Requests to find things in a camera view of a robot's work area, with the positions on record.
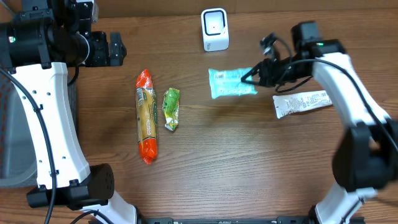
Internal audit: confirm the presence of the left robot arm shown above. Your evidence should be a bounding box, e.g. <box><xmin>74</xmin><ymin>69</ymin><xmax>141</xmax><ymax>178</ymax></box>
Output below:
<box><xmin>1</xmin><ymin>1</ymin><xmax>139</xmax><ymax>223</ymax></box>

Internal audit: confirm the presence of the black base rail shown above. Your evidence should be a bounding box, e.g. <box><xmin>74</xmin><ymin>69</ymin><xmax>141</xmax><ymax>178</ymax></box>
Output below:
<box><xmin>136</xmin><ymin>216</ymin><xmax>366</xmax><ymax>224</ymax></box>

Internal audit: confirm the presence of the grey plastic shopping basket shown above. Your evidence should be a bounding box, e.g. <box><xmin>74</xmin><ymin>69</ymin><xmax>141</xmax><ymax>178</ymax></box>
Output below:
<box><xmin>0</xmin><ymin>73</ymin><xmax>78</xmax><ymax>189</ymax></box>

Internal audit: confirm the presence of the white gold-capped cream tube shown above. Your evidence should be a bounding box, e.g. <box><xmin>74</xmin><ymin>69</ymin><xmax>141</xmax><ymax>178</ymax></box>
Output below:
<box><xmin>272</xmin><ymin>90</ymin><xmax>333</xmax><ymax>119</ymax></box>

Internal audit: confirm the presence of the teal snack packet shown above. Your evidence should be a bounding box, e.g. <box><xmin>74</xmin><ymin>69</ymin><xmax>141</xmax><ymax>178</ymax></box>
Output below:
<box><xmin>208</xmin><ymin>67</ymin><xmax>257</xmax><ymax>99</ymax></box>

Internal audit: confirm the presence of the white barcode scanner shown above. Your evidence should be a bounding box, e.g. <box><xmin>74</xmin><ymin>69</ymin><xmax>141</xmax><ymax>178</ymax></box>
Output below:
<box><xmin>201</xmin><ymin>7</ymin><xmax>229</xmax><ymax>52</ymax></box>

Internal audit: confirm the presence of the orange pasta package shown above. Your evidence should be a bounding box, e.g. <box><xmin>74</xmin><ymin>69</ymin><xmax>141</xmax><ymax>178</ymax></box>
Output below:
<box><xmin>136</xmin><ymin>69</ymin><xmax>158</xmax><ymax>165</ymax></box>

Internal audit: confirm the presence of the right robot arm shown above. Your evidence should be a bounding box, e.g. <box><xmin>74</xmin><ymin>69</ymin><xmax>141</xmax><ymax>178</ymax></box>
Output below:
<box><xmin>241</xmin><ymin>21</ymin><xmax>397</xmax><ymax>223</ymax></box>

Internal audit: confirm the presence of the green snack packet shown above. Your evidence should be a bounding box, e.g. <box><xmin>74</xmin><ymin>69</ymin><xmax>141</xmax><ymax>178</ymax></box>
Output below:
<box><xmin>162</xmin><ymin>88</ymin><xmax>180</xmax><ymax>131</ymax></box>

